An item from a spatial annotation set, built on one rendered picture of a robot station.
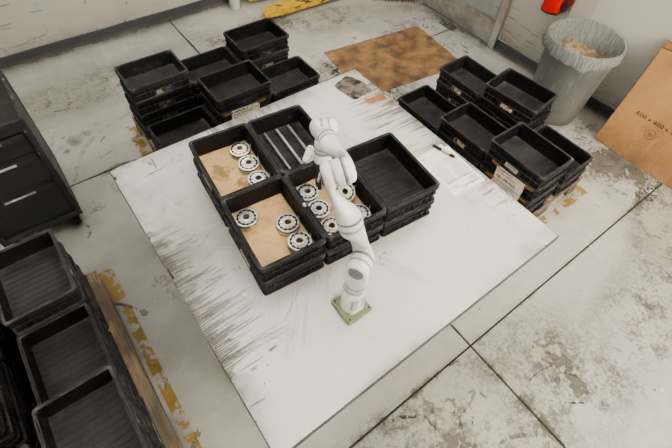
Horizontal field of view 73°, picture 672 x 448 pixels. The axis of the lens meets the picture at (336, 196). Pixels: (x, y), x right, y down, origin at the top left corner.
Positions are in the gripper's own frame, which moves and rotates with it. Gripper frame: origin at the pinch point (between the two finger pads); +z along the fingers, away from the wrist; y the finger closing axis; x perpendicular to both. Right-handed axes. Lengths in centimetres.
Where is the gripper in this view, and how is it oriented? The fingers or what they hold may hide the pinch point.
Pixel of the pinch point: (321, 181)
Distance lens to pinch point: 192.4
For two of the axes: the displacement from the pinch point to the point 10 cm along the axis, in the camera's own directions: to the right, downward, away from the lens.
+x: -9.7, -2.1, 1.0
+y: 2.3, -7.5, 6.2
